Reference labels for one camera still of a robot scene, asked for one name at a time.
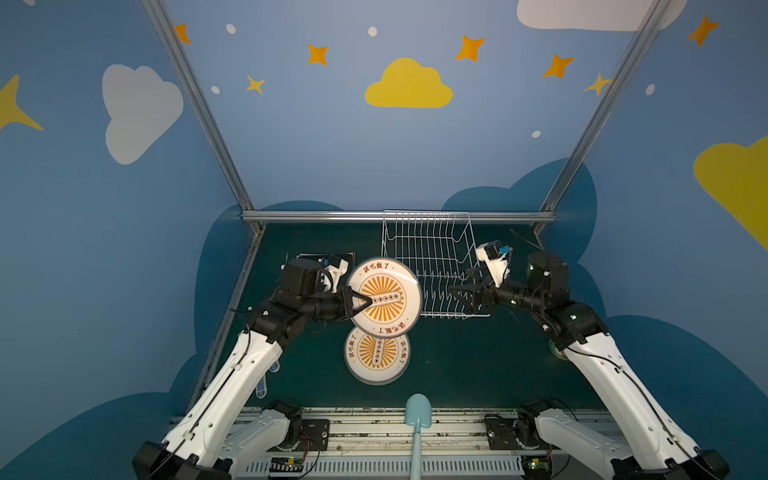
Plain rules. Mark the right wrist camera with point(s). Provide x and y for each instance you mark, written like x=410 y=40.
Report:
x=495 y=257

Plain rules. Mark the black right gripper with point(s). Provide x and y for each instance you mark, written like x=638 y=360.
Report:
x=480 y=292

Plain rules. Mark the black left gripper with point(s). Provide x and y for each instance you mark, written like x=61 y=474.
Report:
x=344 y=303

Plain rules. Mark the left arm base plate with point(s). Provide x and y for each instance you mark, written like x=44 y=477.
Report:
x=311 y=434

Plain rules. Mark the light blue toy shovel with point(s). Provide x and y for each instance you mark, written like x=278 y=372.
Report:
x=418 y=414

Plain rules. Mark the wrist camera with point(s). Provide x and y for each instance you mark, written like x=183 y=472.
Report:
x=495 y=257
x=336 y=267

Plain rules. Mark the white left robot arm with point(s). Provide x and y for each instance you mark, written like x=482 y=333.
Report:
x=201 y=445

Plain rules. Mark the white round plate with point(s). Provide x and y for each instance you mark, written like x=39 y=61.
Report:
x=376 y=361
x=395 y=294

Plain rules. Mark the small printed cup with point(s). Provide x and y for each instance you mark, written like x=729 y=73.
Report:
x=556 y=352

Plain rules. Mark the right circuit board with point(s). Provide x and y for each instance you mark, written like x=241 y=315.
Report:
x=536 y=468

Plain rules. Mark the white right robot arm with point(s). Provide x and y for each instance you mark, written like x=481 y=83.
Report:
x=654 y=446

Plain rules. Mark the circuit board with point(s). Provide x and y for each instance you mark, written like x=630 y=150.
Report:
x=288 y=465
x=536 y=468

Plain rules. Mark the blue dotted work glove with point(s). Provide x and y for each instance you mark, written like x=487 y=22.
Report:
x=261 y=389

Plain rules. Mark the left circuit board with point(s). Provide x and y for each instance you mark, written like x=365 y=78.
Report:
x=288 y=465

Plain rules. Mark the white wire dish rack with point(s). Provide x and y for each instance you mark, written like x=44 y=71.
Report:
x=439 y=248

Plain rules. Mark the black square plate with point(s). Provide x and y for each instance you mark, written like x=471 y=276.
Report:
x=349 y=256

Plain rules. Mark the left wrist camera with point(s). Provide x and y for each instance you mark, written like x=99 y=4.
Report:
x=336 y=267

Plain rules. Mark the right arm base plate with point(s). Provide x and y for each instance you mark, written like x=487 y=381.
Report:
x=514 y=434

